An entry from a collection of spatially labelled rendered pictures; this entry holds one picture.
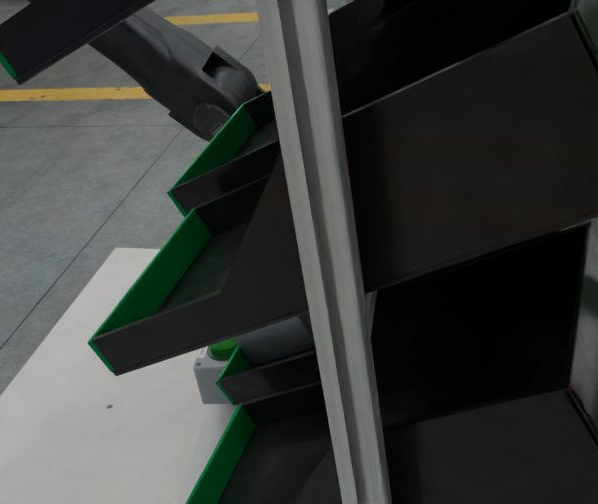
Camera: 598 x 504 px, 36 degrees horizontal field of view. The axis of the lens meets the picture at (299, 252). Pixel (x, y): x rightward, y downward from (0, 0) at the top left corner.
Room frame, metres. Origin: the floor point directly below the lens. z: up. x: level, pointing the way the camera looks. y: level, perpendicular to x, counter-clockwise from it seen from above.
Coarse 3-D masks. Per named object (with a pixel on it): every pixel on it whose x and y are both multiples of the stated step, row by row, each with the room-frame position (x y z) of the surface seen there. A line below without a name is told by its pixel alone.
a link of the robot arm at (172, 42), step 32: (32, 0) 0.87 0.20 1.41; (128, 32) 0.84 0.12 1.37; (160, 32) 0.85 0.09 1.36; (128, 64) 0.85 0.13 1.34; (160, 64) 0.83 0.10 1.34; (192, 64) 0.83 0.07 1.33; (224, 64) 0.87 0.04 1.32; (160, 96) 0.84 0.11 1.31; (192, 96) 0.83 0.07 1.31; (224, 96) 0.82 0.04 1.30; (192, 128) 0.83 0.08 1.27
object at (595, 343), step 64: (512, 256) 0.41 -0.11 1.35; (576, 256) 0.40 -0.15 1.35; (384, 320) 0.44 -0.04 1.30; (448, 320) 0.43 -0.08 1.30; (512, 320) 0.41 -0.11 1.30; (576, 320) 0.32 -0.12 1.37; (320, 384) 0.46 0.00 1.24; (384, 384) 0.45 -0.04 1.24; (448, 384) 0.42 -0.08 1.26; (512, 384) 0.39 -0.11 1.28; (576, 384) 0.29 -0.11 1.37; (256, 448) 0.46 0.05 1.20; (320, 448) 0.42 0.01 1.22; (448, 448) 0.30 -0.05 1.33; (512, 448) 0.29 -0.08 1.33; (576, 448) 0.28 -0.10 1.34
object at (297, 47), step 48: (288, 0) 0.29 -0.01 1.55; (288, 48) 0.29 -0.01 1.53; (288, 96) 0.29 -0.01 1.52; (336, 96) 0.30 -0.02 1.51; (288, 144) 0.29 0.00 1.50; (336, 144) 0.28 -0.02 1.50; (336, 192) 0.28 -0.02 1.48; (336, 240) 0.28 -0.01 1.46; (336, 288) 0.29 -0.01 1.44; (336, 336) 0.29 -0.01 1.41; (336, 384) 0.29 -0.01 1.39; (336, 432) 0.29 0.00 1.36; (384, 480) 0.29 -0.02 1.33
